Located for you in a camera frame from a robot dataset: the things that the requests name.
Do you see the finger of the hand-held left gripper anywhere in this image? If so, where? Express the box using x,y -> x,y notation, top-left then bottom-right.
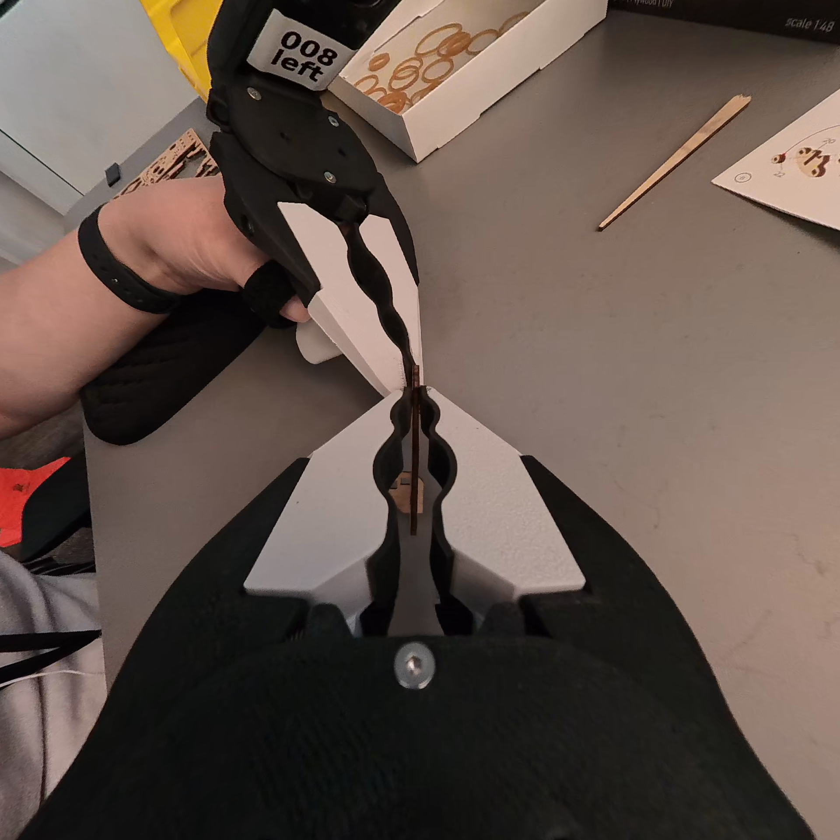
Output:
277,200 -> 417,399
354,213 -> 426,389

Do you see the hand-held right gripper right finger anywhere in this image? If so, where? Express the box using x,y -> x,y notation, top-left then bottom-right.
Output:
419,386 -> 586,609

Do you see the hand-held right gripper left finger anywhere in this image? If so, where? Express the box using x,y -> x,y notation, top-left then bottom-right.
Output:
244,388 -> 417,636

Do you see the person's left forearm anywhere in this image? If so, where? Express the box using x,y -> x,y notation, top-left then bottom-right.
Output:
0,226 -> 155,441

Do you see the laser-cut wooden parts sheet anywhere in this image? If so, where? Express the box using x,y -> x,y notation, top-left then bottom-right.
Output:
112,128 -> 224,201

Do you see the person's left hand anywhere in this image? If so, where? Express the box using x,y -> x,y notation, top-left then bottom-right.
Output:
105,177 -> 269,296

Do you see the yellow plastic bin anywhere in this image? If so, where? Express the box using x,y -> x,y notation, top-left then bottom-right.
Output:
141,0 -> 227,101

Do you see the pile of wooden rings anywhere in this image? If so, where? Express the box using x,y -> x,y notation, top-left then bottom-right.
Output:
354,12 -> 534,112

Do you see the white cardboard box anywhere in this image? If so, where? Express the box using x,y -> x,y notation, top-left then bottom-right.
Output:
327,0 -> 608,164

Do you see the black padded wrist rest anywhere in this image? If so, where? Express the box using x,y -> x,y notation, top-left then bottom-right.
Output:
80,289 -> 312,447

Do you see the black wristband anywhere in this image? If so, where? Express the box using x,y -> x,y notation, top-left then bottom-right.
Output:
77,205 -> 185,315

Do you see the orange red cloth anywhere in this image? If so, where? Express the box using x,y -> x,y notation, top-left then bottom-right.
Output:
0,456 -> 73,549

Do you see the thin wooden stick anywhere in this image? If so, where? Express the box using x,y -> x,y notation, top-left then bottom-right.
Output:
597,94 -> 753,232

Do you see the person's light grey clothing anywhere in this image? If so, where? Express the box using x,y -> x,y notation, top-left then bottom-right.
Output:
0,550 -> 109,840

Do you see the printed instruction sheet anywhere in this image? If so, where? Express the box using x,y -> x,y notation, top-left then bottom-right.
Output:
712,88 -> 840,232

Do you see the black cardboard box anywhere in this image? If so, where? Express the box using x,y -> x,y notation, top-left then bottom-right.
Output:
607,0 -> 840,46

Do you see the black strap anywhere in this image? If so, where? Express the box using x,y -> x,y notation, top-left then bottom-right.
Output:
0,629 -> 104,686

